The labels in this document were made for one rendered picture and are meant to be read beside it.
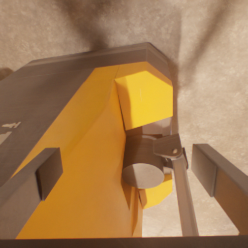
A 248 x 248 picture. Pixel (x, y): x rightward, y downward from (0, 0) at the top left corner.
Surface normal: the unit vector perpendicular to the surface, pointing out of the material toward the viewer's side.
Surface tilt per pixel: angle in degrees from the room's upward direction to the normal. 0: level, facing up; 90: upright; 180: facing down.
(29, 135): 90
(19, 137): 90
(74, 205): 74
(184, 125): 0
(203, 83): 0
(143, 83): 22
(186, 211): 89
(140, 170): 0
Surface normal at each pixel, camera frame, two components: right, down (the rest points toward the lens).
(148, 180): -0.11, 0.62
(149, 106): 0.26, 0.56
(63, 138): -0.17, -0.78
